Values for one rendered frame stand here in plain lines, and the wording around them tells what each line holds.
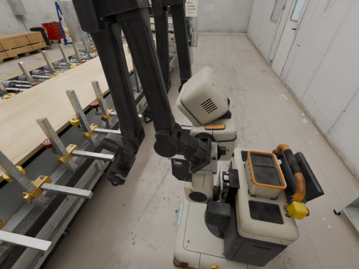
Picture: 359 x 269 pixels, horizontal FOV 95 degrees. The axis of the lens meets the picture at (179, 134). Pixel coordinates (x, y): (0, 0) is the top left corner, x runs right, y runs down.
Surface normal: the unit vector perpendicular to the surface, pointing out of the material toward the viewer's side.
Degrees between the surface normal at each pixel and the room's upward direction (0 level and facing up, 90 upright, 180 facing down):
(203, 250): 0
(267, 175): 0
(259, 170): 0
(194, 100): 90
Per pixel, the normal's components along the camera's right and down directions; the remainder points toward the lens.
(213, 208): 0.00, -0.77
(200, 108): -0.18, 0.62
